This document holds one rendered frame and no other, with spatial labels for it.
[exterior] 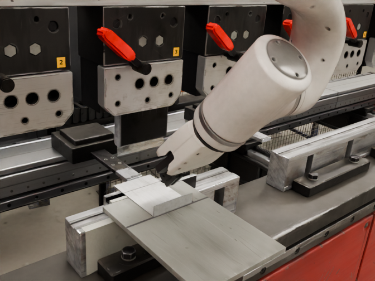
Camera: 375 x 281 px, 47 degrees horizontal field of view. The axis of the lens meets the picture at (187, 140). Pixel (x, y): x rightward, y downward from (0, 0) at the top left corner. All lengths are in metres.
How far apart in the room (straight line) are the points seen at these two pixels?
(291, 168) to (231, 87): 0.62
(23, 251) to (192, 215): 1.70
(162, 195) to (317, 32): 0.41
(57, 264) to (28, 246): 1.56
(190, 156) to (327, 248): 0.66
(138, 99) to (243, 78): 0.23
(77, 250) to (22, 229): 1.76
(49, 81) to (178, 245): 0.31
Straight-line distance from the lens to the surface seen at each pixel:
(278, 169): 1.13
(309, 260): 1.15
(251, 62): 0.51
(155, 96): 0.72
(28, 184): 1.00
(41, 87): 0.61
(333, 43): 0.58
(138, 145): 0.78
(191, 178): 0.89
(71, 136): 0.97
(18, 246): 2.42
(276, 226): 1.00
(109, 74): 0.66
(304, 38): 0.60
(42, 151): 1.03
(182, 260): 0.66
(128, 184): 0.84
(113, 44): 0.61
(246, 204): 1.06
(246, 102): 0.53
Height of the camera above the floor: 1.41
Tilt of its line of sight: 23 degrees down
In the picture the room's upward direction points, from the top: 4 degrees clockwise
